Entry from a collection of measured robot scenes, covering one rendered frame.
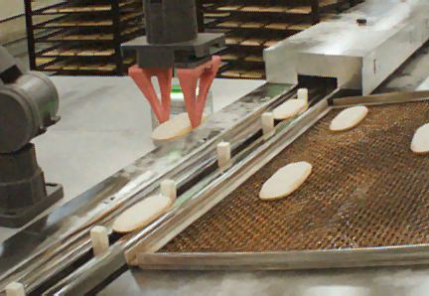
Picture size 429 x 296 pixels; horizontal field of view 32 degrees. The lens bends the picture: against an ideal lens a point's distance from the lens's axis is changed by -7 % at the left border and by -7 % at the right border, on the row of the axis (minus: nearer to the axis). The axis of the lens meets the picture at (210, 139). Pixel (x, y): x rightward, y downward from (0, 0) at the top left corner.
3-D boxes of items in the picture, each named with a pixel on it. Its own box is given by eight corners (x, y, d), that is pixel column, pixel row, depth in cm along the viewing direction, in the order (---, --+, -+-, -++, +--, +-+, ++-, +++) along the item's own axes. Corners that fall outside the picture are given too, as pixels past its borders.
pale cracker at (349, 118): (348, 111, 103) (346, 102, 102) (373, 108, 101) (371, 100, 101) (323, 133, 94) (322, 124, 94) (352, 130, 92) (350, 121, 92)
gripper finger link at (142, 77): (163, 114, 94) (156, 38, 91) (216, 117, 91) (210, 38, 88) (132, 131, 88) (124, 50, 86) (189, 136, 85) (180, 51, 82)
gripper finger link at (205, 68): (173, 115, 93) (165, 38, 91) (227, 118, 90) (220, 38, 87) (142, 132, 88) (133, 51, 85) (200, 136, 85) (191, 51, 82)
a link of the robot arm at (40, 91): (3, 150, 99) (-14, 164, 94) (-6, 75, 96) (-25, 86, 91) (65, 151, 97) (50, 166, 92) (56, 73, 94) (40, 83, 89)
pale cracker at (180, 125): (187, 114, 94) (186, 105, 94) (215, 116, 93) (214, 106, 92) (142, 140, 86) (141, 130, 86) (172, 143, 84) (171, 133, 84)
